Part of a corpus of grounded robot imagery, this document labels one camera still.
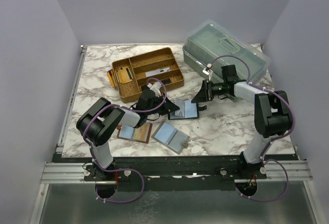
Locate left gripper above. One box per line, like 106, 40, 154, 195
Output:
146, 92, 179, 116

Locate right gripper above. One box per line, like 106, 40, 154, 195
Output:
192, 80, 227, 103

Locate black card holder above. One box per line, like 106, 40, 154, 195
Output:
168, 99, 207, 120

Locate silver card with stripe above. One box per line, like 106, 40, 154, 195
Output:
160, 67, 170, 72

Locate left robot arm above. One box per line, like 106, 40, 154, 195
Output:
76, 89, 180, 180

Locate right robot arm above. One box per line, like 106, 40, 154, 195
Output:
191, 65, 294, 179

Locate black VIP card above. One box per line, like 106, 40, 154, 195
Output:
140, 78, 172, 92

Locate grey card holder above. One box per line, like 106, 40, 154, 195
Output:
152, 121, 190, 155

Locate brown card holder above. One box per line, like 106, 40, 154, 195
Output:
117, 123, 153, 144

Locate gold cards beside tray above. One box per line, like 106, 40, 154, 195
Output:
107, 70, 117, 89

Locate woven rattan divider tray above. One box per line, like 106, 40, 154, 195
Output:
107, 47, 185, 103

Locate green clear-lid storage box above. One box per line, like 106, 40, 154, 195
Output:
182, 20, 271, 83

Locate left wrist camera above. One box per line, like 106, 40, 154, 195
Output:
147, 82, 161, 96

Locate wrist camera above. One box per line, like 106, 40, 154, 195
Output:
203, 63, 213, 81
147, 82, 161, 96

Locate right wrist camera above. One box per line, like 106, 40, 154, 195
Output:
203, 63, 213, 81

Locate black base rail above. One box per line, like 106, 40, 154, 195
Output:
52, 156, 266, 192

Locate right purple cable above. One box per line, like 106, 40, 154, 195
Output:
209, 55, 296, 202

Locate aluminium frame rail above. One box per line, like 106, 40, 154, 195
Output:
41, 163, 84, 184

